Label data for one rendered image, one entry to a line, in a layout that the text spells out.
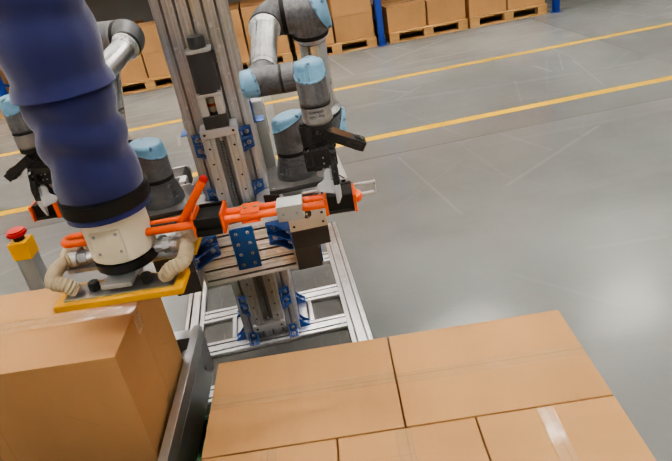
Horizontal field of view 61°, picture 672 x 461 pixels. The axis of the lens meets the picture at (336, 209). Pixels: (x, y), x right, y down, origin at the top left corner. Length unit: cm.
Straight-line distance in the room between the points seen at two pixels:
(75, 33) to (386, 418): 130
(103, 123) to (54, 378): 69
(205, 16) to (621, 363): 217
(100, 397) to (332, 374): 71
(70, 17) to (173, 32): 76
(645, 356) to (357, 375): 139
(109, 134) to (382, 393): 109
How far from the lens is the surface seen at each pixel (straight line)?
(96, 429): 183
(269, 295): 246
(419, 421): 178
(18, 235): 234
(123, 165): 150
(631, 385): 271
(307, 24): 182
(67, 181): 150
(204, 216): 155
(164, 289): 154
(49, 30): 140
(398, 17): 893
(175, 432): 187
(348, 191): 149
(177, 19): 215
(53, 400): 179
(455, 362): 194
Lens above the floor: 187
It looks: 27 degrees down
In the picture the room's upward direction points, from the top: 10 degrees counter-clockwise
